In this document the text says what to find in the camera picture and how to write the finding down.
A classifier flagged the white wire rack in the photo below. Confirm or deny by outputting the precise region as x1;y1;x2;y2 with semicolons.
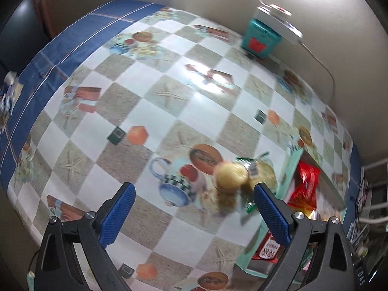
348;158;387;271

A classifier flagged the yellow orange snack packet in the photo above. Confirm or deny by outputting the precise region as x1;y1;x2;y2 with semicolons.
297;206;321;221

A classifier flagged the checkered patterned tablecloth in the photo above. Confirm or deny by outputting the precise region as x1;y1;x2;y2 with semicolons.
1;0;360;290

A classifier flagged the red white milk snack packet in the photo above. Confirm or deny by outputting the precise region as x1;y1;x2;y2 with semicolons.
251;231;284;263

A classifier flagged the clear green rice cracker pack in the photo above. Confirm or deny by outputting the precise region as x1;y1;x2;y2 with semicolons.
236;151;277;214

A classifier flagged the white power strip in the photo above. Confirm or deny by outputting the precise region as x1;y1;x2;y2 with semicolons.
254;4;302;44

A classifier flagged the crumpled wrappers pile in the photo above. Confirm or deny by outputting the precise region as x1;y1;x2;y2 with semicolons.
0;71;24;132

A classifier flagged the teal white cardboard box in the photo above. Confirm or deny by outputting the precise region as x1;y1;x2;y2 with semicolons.
236;148;346;279

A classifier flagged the yellow jelly cup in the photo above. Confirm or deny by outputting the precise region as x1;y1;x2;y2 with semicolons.
213;162;249;193

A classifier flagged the teal cube with red sticker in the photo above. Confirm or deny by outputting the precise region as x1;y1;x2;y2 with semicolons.
241;18;282;58

